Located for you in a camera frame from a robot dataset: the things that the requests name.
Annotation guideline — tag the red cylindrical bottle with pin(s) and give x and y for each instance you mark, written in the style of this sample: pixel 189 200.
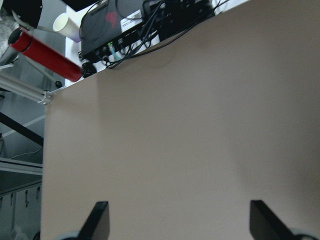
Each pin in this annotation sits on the red cylindrical bottle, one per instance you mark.
pixel 22 41

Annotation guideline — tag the white paper cup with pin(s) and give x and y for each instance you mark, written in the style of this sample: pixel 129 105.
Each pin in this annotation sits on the white paper cup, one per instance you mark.
pixel 65 26

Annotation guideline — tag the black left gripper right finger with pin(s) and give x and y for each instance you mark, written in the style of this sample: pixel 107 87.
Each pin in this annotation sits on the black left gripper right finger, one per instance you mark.
pixel 265 225

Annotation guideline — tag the black laptop red logo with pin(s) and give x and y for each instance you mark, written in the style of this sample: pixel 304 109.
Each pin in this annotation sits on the black laptop red logo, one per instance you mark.
pixel 108 22

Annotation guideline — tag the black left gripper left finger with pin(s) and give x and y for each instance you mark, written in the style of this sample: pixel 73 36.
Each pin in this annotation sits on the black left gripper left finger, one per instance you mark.
pixel 97 224

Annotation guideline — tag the aluminium frame rail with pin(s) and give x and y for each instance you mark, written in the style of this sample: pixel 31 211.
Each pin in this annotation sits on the aluminium frame rail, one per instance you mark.
pixel 20 88

